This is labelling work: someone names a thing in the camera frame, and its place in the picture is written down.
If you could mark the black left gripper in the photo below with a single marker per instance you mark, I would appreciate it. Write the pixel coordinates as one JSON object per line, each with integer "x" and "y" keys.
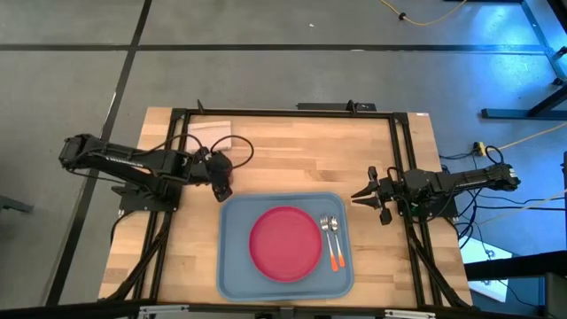
{"x": 220, "y": 170}

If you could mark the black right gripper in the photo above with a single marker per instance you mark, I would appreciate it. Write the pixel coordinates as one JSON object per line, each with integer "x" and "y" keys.
{"x": 387, "y": 192}

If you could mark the red round plate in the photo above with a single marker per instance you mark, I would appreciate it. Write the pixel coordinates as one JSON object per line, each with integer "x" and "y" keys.
{"x": 285, "y": 243}

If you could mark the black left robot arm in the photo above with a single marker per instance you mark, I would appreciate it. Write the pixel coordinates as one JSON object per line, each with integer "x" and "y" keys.
{"x": 124, "y": 164}

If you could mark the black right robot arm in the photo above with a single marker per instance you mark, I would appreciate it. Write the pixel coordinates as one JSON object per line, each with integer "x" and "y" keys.
{"x": 465, "y": 179}

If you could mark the blue plastic tray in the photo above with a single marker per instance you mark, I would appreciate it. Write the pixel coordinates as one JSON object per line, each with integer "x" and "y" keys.
{"x": 235, "y": 274}

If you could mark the yellow power outlet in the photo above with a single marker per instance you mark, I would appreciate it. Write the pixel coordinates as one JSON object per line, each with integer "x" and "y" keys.
{"x": 481, "y": 148}

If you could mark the white paper sheet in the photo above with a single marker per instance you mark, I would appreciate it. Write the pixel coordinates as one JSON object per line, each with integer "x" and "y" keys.
{"x": 480, "y": 257}

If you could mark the black horizontal bar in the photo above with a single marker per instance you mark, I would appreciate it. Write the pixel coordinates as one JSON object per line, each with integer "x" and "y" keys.
{"x": 514, "y": 266}

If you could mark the grey metal foot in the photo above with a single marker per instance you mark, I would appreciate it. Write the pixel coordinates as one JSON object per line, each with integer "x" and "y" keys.
{"x": 15, "y": 204}

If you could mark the grey box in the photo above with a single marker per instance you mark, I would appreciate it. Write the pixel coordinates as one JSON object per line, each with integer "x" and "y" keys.
{"x": 556, "y": 294}

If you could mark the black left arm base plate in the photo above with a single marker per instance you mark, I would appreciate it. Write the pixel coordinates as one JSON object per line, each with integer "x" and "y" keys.
{"x": 148, "y": 206}

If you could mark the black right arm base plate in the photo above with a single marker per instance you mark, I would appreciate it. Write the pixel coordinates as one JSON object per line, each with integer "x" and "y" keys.
{"x": 447, "y": 210}

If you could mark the black aluminium table frame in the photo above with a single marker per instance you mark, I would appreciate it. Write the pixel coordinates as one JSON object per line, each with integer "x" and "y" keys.
{"x": 288, "y": 113}

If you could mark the silver metal bracket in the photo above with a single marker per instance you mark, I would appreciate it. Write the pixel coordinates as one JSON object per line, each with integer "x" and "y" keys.
{"x": 409, "y": 313}
{"x": 164, "y": 309}

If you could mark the dark metal stand frame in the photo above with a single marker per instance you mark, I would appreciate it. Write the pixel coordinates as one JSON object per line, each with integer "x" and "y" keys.
{"x": 522, "y": 114}

